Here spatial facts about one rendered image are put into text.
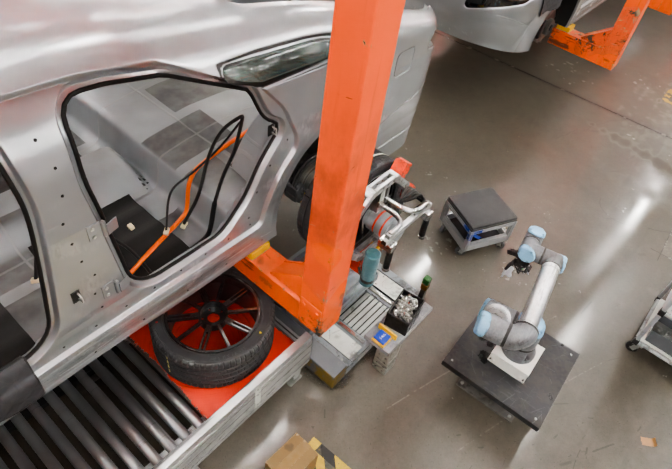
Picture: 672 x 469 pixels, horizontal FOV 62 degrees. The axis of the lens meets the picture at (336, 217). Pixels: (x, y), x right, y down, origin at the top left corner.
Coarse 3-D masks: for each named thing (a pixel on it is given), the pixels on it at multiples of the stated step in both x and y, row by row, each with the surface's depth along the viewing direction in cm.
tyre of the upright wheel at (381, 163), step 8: (376, 152) 303; (376, 160) 293; (384, 160) 295; (392, 160) 302; (376, 168) 289; (384, 168) 297; (312, 184) 290; (312, 192) 290; (392, 192) 327; (304, 200) 293; (304, 208) 293; (304, 216) 296; (304, 224) 298; (304, 232) 303
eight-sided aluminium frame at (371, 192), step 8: (384, 176) 293; (392, 176) 294; (400, 176) 297; (376, 184) 290; (384, 184) 288; (400, 184) 305; (408, 184) 314; (368, 192) 283; (376, 192) 284; (400, 192) 324; (368, 200) 283; (392, 208) 330; (360, 216) 286; (368, 240) 328; (376, 240) 329; (360, 248) 324; (352, 256) 309; (360, 256) 318
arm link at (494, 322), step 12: (492, 300) 306; (480, 312) 303; (492, 312) 266; (504, 312) 293; (480, 324) 246; (492, 324) 244; (504, 324) 244; (480, 336) 248; (492, 336) 244; (504, 336) 242
